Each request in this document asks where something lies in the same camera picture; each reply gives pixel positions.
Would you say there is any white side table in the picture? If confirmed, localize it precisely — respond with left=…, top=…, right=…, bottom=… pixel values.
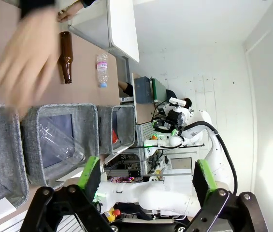
left=68, top=0, right=140, bottom=63

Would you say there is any red crushed can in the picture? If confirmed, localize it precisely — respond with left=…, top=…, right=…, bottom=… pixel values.
left=112, top=129, right=120, bottom=145

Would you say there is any green board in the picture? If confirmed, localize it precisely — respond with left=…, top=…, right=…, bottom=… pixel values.
left=150, top=77, right=169, bottom=101

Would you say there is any large clear plastic bottle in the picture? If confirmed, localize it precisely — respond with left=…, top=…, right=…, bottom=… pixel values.
left=37, top=122, right=86, bottom=168

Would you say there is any person's right hand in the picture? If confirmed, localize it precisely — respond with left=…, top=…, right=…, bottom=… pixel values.
left=0, top=11, right=61, bottom=116

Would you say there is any blue-grey box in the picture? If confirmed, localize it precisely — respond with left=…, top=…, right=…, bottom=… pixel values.
left=134, top=76, right=154, bottom=104

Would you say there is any background arm black sleeve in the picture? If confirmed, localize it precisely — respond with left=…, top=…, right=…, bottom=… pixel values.
left=118, top=81, right=134, bottom=97

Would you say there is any person's left hand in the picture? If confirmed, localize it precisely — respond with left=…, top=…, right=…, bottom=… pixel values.
left=57, top=2, right=84, bottom=23

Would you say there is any yellow emergency stop button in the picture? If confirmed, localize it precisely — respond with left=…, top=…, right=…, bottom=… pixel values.
left=104, top=208, right=121, bottom=222

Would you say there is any aluminium frame rack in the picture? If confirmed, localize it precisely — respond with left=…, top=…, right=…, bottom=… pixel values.
left=102, top=122, right=153, bottom=178

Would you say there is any grey fabric basket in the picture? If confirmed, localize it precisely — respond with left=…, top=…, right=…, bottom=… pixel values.
left=0, top=103, right=29, bottom=209
left=20, top=103, right=101, bottom=189
left=97, top=105, right=136, bottom=156

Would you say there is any person's left forearm dark sleeve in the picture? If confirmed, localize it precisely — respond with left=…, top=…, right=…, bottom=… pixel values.
left=81, top=0, right=99, bottom=8

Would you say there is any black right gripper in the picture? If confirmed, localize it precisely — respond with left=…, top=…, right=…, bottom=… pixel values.
left=150, top=108, right=273, bottom=232

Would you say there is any small clear water bottle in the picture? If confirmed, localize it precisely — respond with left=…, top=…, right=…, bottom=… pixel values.
left=96, top=53, right=110, bottom=88

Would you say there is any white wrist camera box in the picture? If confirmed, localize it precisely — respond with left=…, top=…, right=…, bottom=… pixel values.
left=169, top=97, right=187, bottom=107

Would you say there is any brown glass bottle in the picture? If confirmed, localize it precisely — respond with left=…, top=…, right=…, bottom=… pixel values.
left=58, top=31, right=75, bottom=85

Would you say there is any background person black hair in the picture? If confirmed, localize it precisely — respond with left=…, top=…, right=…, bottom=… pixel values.
left=183, top=97, right=193, bottom=110

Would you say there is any left gripper black finger with green pad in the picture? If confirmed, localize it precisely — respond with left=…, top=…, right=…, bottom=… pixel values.
left=20, top=156, right=113, bottom=232

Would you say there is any person's right forearm dark sleeve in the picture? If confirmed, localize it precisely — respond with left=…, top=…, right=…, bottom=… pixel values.
left=20, top=0, right=56, bottom=18

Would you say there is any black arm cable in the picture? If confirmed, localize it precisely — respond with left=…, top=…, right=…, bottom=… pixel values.
left=187, top=122, right=238, bottom=194

